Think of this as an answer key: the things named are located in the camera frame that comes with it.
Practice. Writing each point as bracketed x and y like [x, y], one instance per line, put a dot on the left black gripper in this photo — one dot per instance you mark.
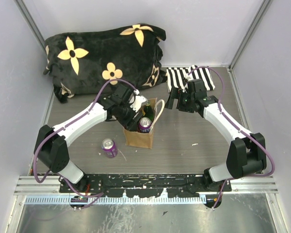
[130, 124]

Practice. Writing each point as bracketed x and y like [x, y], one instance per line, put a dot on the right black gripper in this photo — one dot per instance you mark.
[174, 94]

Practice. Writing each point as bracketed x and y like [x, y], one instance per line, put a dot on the brown canvas tote bag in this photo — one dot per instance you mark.
[145, 140]

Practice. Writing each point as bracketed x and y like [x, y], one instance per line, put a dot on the purple Fanta can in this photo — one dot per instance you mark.
[144, 125]

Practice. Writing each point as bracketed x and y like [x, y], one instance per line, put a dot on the green glass bottle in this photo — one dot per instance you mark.
[148, 111]

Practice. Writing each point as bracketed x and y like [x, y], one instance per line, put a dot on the purple soda can front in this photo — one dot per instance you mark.
[109, 147]

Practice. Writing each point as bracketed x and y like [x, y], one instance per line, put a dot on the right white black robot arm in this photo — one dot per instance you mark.
[246, 154]

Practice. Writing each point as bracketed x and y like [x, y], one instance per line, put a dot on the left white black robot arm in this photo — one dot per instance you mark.
[52, 143]

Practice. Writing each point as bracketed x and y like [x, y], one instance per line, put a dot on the black white striped cloth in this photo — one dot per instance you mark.
[175, 77]

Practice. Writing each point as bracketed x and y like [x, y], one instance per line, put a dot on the black floral plush blanket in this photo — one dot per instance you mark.
[81, 63]

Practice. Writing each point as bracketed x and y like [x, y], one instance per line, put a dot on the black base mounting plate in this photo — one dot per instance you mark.
[144, 185]

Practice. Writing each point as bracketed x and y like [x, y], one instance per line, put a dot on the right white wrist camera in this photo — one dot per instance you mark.
[185, 81]

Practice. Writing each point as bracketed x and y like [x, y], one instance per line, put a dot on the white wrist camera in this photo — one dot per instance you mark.
[185, 81]
[137, 101]

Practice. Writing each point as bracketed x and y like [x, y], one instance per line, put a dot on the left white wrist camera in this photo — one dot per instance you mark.
[137, 101]

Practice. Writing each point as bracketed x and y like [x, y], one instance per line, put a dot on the slotted cable duct rail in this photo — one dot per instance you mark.
[70, 199]

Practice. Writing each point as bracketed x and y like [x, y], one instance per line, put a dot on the right aluminium frame post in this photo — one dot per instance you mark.
[263, 8]

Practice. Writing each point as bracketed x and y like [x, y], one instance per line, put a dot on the aluminium frame post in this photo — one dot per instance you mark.
[263, 8]
[30, 21]

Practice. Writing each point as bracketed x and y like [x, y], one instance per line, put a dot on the left aluminium frame post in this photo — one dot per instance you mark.
[30, 21]

